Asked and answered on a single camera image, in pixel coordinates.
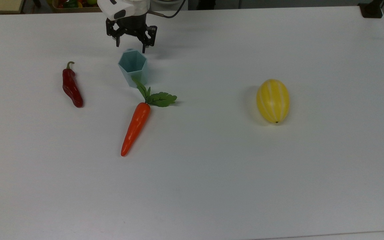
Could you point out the orange toy carrot green leaves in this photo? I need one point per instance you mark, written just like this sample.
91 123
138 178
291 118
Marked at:
137 126

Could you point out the crate of toy vegetables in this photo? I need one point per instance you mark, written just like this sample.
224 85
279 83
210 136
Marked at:
68 5

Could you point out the black stand base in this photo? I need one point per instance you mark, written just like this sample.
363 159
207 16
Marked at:
372 10

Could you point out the light blue hexagonal mug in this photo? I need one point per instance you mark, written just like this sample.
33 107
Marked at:
132 61

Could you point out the yellow striped toy melon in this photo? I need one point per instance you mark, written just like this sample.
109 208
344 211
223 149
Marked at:
273 100

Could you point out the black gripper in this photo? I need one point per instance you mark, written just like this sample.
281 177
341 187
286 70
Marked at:
132 25

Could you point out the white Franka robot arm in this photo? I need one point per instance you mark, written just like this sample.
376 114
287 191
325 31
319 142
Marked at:
125 5

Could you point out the red toy chili pepper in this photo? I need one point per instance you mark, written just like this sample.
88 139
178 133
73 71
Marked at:
72 90

